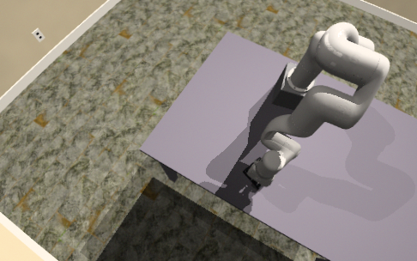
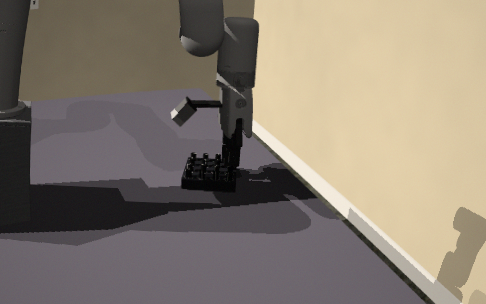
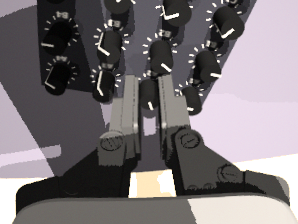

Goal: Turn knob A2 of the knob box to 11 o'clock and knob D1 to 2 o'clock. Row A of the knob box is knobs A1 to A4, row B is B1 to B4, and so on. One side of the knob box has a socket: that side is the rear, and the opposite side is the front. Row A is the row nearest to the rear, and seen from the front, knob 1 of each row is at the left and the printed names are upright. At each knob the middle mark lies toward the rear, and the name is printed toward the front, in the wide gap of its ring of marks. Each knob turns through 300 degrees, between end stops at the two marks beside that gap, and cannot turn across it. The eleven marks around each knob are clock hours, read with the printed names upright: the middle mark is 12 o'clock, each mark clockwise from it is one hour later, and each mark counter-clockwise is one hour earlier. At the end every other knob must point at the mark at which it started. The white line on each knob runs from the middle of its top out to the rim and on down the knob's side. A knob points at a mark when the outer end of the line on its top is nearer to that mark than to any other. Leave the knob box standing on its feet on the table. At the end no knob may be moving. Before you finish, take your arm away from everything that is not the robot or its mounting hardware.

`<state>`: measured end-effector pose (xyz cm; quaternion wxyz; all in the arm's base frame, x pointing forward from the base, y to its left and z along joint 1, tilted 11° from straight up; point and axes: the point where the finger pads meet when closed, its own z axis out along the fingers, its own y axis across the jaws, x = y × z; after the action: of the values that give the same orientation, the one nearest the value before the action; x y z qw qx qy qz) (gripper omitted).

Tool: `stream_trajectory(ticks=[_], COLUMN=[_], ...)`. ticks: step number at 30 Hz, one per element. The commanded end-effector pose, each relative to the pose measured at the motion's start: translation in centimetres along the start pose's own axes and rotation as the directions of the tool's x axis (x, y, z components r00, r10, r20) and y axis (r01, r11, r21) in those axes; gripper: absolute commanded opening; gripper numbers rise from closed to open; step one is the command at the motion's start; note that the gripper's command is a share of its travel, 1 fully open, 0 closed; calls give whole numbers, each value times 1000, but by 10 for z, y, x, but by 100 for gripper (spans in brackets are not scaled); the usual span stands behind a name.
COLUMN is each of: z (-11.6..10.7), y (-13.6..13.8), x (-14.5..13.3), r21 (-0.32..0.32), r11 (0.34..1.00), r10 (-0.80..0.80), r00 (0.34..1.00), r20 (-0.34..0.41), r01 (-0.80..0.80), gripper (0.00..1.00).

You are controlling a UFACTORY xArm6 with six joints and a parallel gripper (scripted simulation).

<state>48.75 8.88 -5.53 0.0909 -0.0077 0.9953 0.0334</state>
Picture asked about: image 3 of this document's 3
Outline black knob box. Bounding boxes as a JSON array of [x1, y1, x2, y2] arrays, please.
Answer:
[[37, 0, 257, 116]]

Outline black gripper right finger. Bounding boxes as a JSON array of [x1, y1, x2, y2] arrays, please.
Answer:
[[158, 73, 290, 207]]

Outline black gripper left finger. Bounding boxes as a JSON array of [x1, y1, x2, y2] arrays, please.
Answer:
[[15, 74, 141, 215]]

